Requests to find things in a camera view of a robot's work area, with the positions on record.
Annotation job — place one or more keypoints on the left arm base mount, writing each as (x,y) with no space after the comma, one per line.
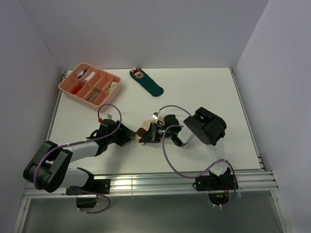
(99,188)

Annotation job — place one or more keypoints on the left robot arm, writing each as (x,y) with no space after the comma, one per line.
(49,168)

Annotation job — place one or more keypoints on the pink divided organizer tray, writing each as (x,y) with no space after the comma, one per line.
(100,82)

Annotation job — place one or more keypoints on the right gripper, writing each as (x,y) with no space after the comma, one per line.
(151,136)

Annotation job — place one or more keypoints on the cream yellow sock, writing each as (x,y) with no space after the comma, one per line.
(112,87)

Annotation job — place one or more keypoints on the white rolled item in tray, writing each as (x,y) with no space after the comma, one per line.
(87,79)

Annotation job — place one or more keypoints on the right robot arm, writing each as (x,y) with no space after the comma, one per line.
(205,125)

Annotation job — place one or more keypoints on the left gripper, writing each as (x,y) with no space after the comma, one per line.
(125,134)

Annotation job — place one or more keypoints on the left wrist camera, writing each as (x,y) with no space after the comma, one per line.
(108,116)

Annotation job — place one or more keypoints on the aluminium front rail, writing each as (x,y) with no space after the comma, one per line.
(171,183)

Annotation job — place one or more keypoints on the dark green Christmas sock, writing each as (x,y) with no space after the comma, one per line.
(146,82)

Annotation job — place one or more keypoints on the black item in tray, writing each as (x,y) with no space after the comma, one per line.
(82,73)

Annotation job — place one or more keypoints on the red rolled item in tray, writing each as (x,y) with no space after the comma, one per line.
(77,89)

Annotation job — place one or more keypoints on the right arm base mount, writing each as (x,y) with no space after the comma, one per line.
(221,184)

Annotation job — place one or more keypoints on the striped beige brown sock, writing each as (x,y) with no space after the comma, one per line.
(143,129)

